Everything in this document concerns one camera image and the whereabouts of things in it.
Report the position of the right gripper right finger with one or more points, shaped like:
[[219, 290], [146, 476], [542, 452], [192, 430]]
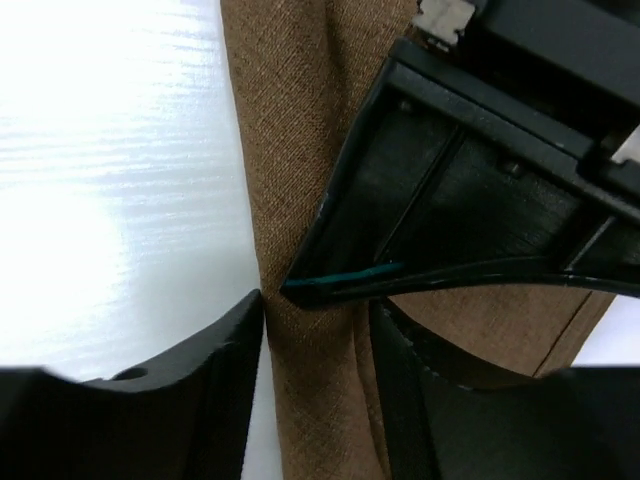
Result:
[[448, 414]]

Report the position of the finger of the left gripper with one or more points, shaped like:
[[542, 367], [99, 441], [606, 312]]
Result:
[[383, 161]]

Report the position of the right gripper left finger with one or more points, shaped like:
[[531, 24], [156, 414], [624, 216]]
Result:
[[183, 414]]

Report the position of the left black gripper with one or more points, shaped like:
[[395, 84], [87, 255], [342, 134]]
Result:
[[556, 85]]

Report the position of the brown cloth napkin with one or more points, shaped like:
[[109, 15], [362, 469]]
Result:
[[300, 70]]

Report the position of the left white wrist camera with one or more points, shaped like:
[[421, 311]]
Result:
[[443, 21]]

